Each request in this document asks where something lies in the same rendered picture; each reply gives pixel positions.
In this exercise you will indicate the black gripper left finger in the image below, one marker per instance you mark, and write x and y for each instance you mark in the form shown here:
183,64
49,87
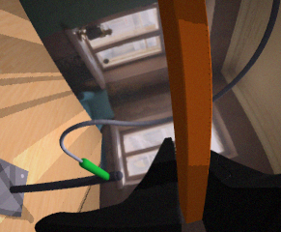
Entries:
152,207

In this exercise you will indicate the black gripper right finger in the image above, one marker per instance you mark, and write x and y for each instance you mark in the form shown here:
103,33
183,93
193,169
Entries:
241,199

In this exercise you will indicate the orange handle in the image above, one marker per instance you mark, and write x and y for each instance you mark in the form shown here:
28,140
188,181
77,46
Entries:
187,46

